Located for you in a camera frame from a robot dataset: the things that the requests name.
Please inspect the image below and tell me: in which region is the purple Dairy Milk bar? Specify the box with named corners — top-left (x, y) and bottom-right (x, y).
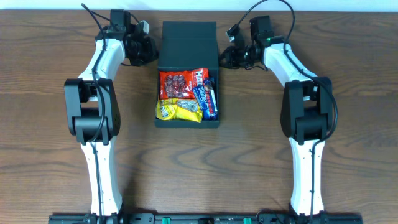
top-left (203, 79), bottom-right (218, 120)

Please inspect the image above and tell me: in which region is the dark green gift box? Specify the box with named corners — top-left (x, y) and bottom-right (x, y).
top-left (155, 21), bottom-right (220, 128)

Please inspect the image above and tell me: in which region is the red Hacks candy bag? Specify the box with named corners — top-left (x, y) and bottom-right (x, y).
top-left (159, 68), bottom-right (209, 100)

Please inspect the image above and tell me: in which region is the blue Eclipse mints box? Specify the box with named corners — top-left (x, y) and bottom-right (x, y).
top-left (193, 85), bottom-right (208, 110)

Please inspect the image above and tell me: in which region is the yellow candy bag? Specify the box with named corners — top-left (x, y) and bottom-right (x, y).
top-left (155, 98), bottom-right (203, 123)

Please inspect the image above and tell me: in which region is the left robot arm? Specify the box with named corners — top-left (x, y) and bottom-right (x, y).
top-left (64, 9), bottom-right (159, 223)

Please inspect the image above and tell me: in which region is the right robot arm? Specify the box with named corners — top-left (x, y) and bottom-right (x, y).
top-left (219, 16), bottom-right (337, 218)

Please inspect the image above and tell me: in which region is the black mounting rail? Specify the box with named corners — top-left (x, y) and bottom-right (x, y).
top-left (47, 213), bottom-right (363, 224)

